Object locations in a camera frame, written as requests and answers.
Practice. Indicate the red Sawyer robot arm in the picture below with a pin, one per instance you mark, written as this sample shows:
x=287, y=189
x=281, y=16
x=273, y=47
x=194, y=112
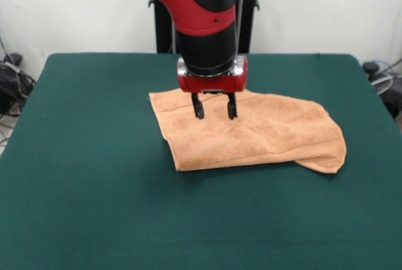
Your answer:
x=204, y=15

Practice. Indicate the dark green table cloth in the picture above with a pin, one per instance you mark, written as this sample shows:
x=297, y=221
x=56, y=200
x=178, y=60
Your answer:
x=78, y=188

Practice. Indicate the tan terry towel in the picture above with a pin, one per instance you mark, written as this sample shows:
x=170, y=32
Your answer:
x=251, y=135

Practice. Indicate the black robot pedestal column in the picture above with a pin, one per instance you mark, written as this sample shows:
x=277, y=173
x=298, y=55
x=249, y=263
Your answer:
x=245, y=15

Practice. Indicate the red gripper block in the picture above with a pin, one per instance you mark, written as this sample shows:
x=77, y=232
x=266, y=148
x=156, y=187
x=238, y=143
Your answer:
x=213, y=83

